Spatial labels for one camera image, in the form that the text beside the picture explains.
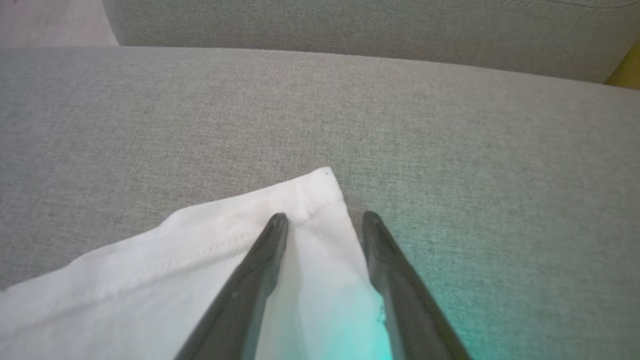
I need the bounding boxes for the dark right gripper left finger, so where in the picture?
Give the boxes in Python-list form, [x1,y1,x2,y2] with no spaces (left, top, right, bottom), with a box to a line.
[174,212,290,360]

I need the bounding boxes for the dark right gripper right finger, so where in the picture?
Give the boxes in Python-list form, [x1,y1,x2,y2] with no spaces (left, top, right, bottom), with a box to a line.
[360,210,472,360]

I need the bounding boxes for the red basketball jersey white sleeves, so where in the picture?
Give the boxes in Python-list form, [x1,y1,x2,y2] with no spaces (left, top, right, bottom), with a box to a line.
[0,166,394,360]

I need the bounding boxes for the grey fabric sofa seat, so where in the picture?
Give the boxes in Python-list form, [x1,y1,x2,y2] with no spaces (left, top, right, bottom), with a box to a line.
[0,46,640,360]

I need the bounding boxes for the grey sofa back cushion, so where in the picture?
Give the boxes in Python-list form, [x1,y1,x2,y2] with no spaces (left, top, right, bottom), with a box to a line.
[102,0,640,84]

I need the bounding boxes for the yellow upholstered furniture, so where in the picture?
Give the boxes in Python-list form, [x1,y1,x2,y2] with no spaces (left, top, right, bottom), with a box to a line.
[604,41,640,92]

